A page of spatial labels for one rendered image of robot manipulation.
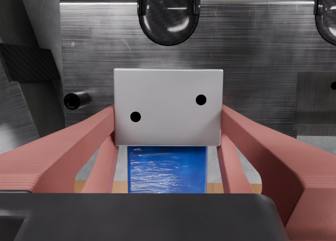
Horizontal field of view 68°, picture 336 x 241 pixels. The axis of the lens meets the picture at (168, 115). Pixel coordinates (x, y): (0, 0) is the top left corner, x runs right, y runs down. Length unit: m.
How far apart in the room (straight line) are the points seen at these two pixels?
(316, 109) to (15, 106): 0.24
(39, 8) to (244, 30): 0.20
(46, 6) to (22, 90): 0.10
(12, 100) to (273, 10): 0.20
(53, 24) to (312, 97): 0.24
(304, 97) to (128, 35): 0.14
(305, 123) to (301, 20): 0.08
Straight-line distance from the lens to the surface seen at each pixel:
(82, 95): 0.16
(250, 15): 0.17
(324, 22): 0.19
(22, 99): 0.23
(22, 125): 0.24
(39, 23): 0.29
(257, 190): 0.29
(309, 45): 0.18
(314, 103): 0.22
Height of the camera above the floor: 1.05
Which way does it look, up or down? 81 degrees down
